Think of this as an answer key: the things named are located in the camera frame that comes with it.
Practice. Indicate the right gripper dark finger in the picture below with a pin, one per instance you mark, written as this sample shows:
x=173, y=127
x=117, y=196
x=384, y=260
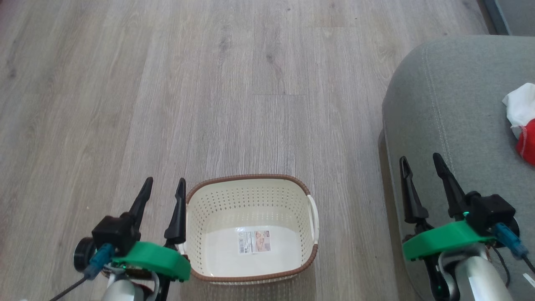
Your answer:
x=411, y=196
x=451, y=192

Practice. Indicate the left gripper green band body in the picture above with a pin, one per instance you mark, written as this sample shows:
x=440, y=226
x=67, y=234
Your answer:
x=154, y=257

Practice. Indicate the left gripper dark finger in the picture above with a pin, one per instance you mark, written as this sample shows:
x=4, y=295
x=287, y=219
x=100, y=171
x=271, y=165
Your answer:
x=179, y=217
x=140, y=205

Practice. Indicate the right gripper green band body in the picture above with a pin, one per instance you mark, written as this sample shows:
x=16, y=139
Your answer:
x=443, y=242

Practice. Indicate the red and white garment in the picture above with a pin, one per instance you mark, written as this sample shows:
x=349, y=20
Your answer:
x=522, y=108

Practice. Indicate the cream perforated laundry basket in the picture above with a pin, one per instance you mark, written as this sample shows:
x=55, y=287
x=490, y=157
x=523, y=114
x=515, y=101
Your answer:
x=217, y=209

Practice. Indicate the grey fabric sofa seat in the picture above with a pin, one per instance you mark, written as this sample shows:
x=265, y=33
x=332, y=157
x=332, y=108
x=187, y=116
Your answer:
x=459, y=104

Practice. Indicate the left black round actuator cap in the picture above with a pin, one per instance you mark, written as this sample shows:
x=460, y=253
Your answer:
x=83, y=255

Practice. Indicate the black round actuator cap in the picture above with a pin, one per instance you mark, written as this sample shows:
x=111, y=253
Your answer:
x=515, y=229
x=83, y=255

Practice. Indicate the right black round actuator cap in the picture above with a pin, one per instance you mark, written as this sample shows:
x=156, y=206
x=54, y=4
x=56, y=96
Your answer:
x=515, y=229

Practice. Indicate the printed label sticker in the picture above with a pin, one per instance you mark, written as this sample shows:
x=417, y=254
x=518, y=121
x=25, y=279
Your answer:
x=254, y=241

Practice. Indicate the dark grey furniture panel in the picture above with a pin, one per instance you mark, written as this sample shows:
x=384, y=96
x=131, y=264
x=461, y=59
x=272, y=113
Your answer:
x=514, y=14

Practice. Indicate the left black wrist camera box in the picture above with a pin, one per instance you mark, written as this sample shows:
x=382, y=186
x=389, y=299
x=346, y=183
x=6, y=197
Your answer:
x=115, y=234

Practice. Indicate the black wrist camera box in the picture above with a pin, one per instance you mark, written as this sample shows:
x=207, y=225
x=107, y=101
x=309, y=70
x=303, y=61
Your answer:
x=489, y=211
x=115, y=234

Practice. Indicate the right black wrist camera box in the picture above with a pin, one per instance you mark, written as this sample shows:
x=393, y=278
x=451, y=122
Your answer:
x=489, y=211

